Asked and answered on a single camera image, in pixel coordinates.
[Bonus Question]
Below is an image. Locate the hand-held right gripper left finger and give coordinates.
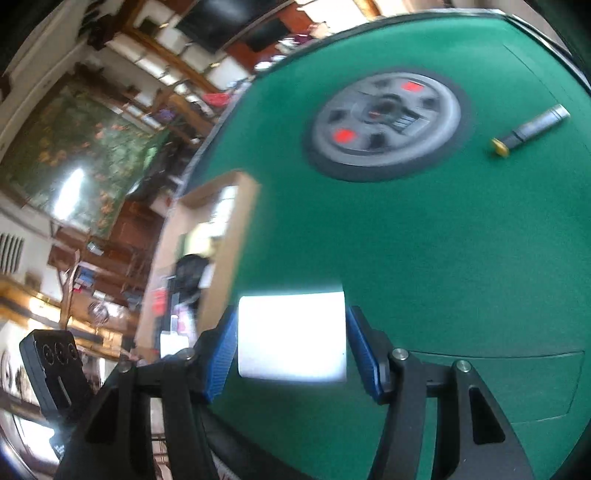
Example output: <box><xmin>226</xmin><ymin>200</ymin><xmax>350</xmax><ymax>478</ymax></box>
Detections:
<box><xmin>55</xmin><ymin>305</ymin><xmax>238</xmax><ymax>480</ymax></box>

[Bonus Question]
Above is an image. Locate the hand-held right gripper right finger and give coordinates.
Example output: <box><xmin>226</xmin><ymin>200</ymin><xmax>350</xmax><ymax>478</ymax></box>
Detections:
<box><xmin>346</xmin><ymin>305</ymin><xmax>536</xmax><ymax>480</ymax></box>

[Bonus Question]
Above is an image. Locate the white charger box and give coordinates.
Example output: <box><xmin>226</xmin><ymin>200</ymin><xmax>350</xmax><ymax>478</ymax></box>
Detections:
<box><xmin>236</xmin><ymin>292</ymin><xmax>348</xmax><ymax>384</ymax></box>

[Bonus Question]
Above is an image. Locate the clear packet with red pieces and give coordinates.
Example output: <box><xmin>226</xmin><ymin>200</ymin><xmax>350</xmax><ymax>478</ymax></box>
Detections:
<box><xmin>150</xmin><ymin>288</ymin><xmax>169</xmax><ymax>319</ymax></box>

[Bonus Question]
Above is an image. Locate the black fan-like device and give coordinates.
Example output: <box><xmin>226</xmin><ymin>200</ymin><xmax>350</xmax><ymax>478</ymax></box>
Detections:
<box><xmin>174</xmin><ymin>253</ymin><xmax>212</xmax><ymax>296</ymax></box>

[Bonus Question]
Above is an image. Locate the shallow cardboard box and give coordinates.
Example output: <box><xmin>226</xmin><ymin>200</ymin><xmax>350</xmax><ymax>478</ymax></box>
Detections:
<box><xmin>134</xmin><ymin>170</ymin><xmax>260</xmax><ymax>365</ymax></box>

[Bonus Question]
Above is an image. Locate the round table control panel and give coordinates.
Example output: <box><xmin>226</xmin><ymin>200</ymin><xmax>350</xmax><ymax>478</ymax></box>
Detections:
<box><xmin>302</xmin><ymin>71</ymin><xmax>476</xmax><ymax>183</ymax></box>

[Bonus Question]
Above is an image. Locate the black television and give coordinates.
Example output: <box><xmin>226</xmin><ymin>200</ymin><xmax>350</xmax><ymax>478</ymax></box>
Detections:
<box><xmin>175</xmin><ymin>0</ymin><xmax>278</xmax><ymax>52</ymax></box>

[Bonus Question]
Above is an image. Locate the white wall radiator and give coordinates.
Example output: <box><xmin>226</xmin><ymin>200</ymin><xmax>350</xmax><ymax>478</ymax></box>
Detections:
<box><xmin>0</xmin><ymin>233</ymin><xmax>25</xmax><ymax>274</ymax></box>

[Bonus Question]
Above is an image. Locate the green landscape wall painting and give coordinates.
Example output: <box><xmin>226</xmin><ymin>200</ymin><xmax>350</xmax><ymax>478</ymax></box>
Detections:
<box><xmin>0</xmin><ymin>80</ymin><xmax>169</xmax><ymax>241</ymax></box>

